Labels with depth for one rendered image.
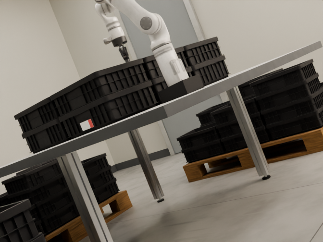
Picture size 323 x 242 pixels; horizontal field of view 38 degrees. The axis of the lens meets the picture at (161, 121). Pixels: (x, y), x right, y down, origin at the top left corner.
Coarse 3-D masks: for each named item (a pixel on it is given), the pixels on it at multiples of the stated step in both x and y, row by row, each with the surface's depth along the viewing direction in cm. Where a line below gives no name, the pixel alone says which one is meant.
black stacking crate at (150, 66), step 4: (180, 52) 236; (180, 56) 236; (184, 56) 238; (152, 60) 222; (184, 60) 236; (144, 64) 220; (148, 64) 220; (152, 64) 222; (156, 64) 223; (184, 64) 237; (144, 68) 221; (148, 68) 220; (152, 68) 220; (156, 68) 222; (148, 72) 220; (152, 72) 221; (156, 72) 222; (160, 72) 224; (148, 76) 221; (152, 76) 220; (156, 76) 222; (160, 76) 222
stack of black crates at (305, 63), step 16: (304, 64) 323; (256, 80) 348; (272, 80) 330; (288, 80) 324; (304, 80) 320; (256, 96) 340; (272, 96) 333; (288, 96) 326; (304, 96) 320; (320, 96) 332; (272, 112) 337; (288, 112) 329; (304, 112) 323; (320, 112) 324; (272, 128) 340; (288, 128) 332; (304, 128) 326
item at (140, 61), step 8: (120, 64) 207; (128, 64) 210; (136, 64) 213; (96, 72) 197; (104, 72) 200; (112, 72) 203; (80, 80) 205; (88, 80) 201; (64, 88) 214; (72, 88) 210; (56, 96) 220
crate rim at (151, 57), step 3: (174, 48) 233; (177, 48) 234; (180, 48) 236; (183, 48) 237; (177, 51) 234; (180, 51) 235; (147, 57) 219; (150, 57) 220; (153, 57) 222; (144, 60) 218; (147, 60) 218; (150, 60) 220
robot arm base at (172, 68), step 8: (160, 48) 200; (168, 48) 201; (160, 56) 201; (168, 56) 200; (176, 56) 203; (160, 64) 202; (168, 64) 200; (176, 64) 201; (168, 72) 201; (176, 72) 200; (184, 72) 203; (168, 80) 202; (176, 80) 200
